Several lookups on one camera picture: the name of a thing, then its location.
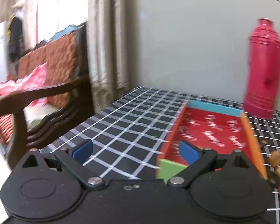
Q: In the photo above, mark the dark hanging jacket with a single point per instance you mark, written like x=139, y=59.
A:
x=15, y=41

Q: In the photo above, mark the red thermos flask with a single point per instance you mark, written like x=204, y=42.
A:
x=264, y=70

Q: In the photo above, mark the black checkered tablecloth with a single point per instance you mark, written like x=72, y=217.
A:
x=129, y=133

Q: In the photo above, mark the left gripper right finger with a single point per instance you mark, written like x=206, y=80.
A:
x=202, y=161

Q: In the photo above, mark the dark wooden armchair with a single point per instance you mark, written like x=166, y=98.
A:
x=68, y=83

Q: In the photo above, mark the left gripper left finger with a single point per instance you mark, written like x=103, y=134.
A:
x=62, y=169

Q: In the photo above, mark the beige curtain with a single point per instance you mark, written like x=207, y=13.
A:
x=107, y=55

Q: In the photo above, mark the brown walnut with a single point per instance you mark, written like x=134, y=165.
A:
x=274, y=158

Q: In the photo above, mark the pink plastic bag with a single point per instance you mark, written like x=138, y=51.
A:
x=34, y=80

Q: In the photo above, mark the straw hat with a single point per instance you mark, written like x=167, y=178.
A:
x=18, y=6

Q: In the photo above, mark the red cardboard box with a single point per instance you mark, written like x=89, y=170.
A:
x=207, y=125

